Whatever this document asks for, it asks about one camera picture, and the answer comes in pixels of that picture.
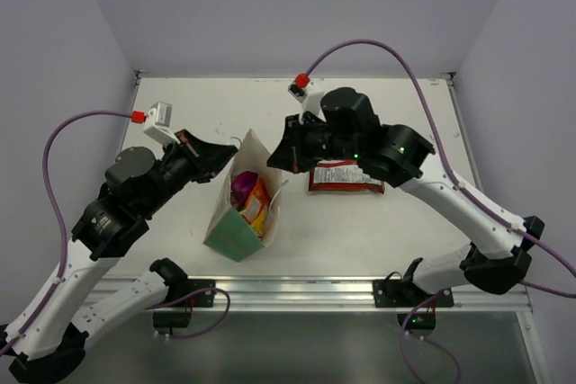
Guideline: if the red Doritos chip bag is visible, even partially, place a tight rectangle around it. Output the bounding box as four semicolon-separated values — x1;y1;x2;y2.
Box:
308;161;385;195

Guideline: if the purple candy bag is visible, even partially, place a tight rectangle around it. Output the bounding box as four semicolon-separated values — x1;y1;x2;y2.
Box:
230;171;258;208

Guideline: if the orange fruit candy bag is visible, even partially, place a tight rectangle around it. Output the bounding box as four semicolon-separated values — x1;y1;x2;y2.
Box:
239;176;271;238

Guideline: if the green paper gift bag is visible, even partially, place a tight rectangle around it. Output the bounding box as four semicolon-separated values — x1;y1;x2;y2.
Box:
203;129;287;263

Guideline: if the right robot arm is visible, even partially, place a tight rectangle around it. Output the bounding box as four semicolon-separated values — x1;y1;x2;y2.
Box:
267;84;544;295

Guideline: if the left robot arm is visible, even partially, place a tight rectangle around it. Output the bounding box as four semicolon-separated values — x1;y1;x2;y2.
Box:
1;129;238;383

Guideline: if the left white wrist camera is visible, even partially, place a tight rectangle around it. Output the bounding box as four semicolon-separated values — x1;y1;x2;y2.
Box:
143;102;178;147

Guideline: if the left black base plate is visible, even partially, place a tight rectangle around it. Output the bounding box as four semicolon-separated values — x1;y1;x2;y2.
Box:
164;279;216;309

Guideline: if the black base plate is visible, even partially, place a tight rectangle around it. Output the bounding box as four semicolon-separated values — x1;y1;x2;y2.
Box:
164;279;216;309
372;270;433;308

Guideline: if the aluminium mounting rail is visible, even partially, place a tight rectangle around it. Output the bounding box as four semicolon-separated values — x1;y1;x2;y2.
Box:
85;273;535;313

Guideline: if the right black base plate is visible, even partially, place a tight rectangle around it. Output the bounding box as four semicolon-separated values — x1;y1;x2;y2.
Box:
372;270;433;308

